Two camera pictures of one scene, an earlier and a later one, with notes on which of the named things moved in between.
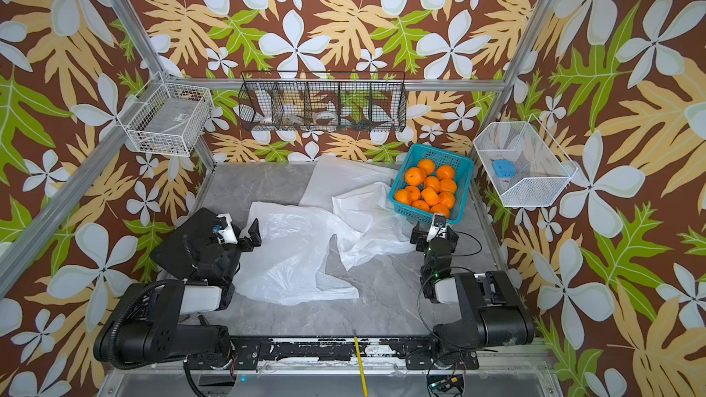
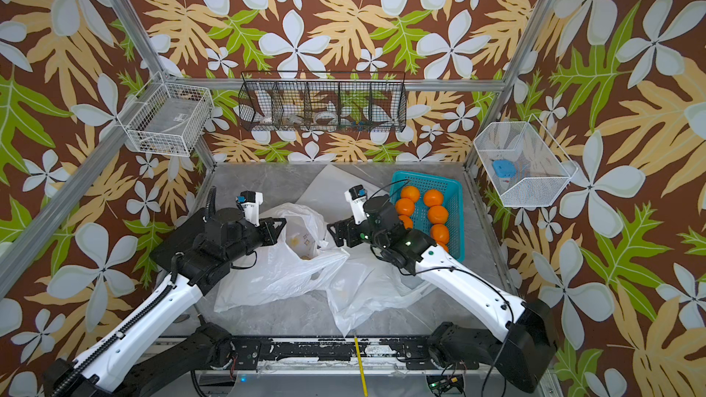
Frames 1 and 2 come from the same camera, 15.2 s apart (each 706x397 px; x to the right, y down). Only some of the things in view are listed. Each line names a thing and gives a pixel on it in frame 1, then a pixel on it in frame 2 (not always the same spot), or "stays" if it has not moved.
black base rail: [418, 354] stays
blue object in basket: [504, 168] stays
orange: [415, 176] to [404, 206]
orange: [445, 172] to [433, 198]
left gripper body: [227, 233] to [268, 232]
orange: [447, 184] to [406, 221]
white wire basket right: [522, 164] stays
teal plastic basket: [463, 170] to [453, 195]
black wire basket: [323, 101] stays
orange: [427, 164] to [410, 192]
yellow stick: [360, 367] stays
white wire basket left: [167, 118] stays
